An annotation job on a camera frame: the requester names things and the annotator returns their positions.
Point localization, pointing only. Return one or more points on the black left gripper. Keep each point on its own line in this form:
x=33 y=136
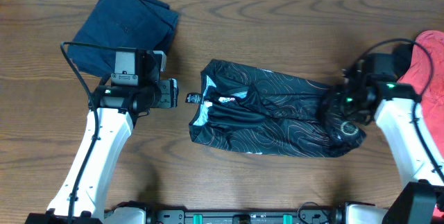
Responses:
x=168 y=97

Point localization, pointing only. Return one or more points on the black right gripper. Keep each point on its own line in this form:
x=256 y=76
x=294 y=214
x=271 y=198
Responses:
x=359 y=119

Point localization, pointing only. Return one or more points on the black orange patterned jersey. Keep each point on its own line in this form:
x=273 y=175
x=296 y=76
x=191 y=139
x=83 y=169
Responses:
x=251 y=110

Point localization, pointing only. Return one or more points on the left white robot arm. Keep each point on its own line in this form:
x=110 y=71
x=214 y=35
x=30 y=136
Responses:
x=82 y=197

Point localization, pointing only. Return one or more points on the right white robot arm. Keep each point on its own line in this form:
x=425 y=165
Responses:
x=395 y=108

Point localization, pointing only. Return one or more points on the black garment under red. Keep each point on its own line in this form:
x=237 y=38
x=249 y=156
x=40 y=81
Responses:
x=403 y=56

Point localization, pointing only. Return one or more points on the red mesh garment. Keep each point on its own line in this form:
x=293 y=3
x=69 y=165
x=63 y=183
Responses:
x=417 y=76

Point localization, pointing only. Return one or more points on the folded navy blue garment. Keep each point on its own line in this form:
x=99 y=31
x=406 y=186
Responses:
x=140 y=24

